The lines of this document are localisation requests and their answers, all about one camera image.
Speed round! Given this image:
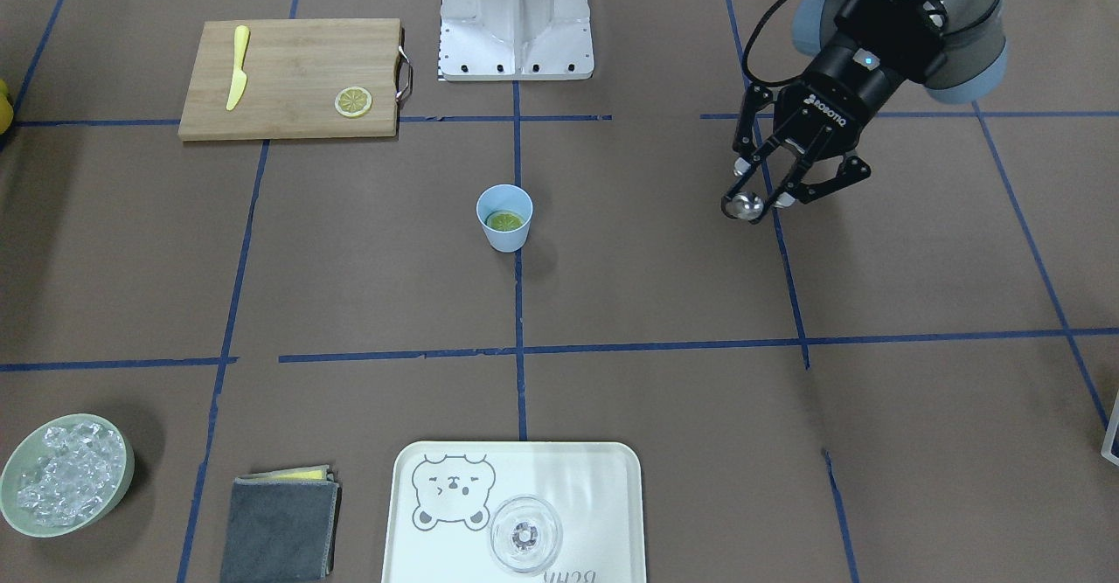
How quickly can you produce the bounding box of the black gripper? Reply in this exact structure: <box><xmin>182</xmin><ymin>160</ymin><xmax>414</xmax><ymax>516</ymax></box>
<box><xmin>722</xmin><ymin>41</ymin><xmax>900</xmax><ymax>217</ymax></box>

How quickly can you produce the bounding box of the light blue plastic cup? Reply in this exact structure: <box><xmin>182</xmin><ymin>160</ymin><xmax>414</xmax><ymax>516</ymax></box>
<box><xmin>476</xmin><ymin>184</ymin><xmax>534</xmax><ymax>253</ymax></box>

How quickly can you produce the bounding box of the lemon slice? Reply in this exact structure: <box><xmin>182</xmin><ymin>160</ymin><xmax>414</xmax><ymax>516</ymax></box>
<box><xmin>483</xmin><ymin>210</ymin><xmax>526</xmax><ymax>233</ymax></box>
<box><xmin>333</xmin><ymin>86</ymin><xmax>374</xmax><ymax>120</ymax></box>

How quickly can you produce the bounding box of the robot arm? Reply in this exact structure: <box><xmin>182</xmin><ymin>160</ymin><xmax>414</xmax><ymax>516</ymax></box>
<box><xmin>720</xmin><ymin>0</ymin><xmax>1010</xmax><ymax>222</ymax></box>

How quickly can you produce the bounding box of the whole yellow lemon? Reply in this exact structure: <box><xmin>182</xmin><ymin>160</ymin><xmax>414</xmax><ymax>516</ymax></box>
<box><xmin>0</xmin><ymin>79</ymin><xmax>15</xmax><ymax>135</ymax></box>

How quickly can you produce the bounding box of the clear wine glass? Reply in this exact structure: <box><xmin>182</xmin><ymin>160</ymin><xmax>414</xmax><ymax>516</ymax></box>
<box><xmin>489</xmin><ymin>493</ymin><xmax>563</xmax><ymax>575</ymax></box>

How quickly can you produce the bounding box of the cream bear tray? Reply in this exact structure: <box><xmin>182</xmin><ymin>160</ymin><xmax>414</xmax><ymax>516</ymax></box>
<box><xmin>380</xmin><ymin>441</ymin><xmax>648</xmax><ymax>582</ymax></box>

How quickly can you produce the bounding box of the wooden cutting board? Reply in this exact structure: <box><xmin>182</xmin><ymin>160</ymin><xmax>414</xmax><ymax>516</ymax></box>
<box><xmin>178</xmin><ymin>18</ymin><xmax>411</xmax><ymax>143</ymax></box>

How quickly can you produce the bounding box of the yellow plastic knife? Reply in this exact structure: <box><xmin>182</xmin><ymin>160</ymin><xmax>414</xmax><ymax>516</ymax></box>
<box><xmin>225</xmin><ymin>23</ymin><xmax>251</xmax><ymax>112</ymax></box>

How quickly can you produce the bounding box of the grey folded cloth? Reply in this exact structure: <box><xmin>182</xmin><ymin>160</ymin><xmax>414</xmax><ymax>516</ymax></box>
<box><xmin>219</xmin><ymin>466</ymin><xmax>341</xmax><ymax>582</ymax></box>

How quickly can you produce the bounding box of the green bowl of ice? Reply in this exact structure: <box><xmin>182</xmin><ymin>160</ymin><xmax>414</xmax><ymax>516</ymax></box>
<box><xmin>3</xmin><ymin>414</ymin><xmax>137</xmax><ymax>538</ymax></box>

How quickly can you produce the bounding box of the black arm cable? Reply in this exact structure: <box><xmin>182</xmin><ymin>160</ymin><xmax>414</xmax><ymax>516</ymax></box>
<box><xmin>741</xmin><ymin>0</ymin><xmax>862</xmax><ymax>90</ymax></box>

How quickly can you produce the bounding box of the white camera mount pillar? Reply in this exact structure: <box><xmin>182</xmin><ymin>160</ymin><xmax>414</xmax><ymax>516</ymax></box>
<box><xmin>438</xmin><ymin>0</ymin><xmax>595</xmax><ymax>82</ymax></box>

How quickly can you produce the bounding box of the white wire cup rack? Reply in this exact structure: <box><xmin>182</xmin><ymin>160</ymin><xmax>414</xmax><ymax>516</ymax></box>
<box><xmin>1100</xmin><ymin>393</ymin><xmax>1119</xmax><ymax>467</ymax></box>

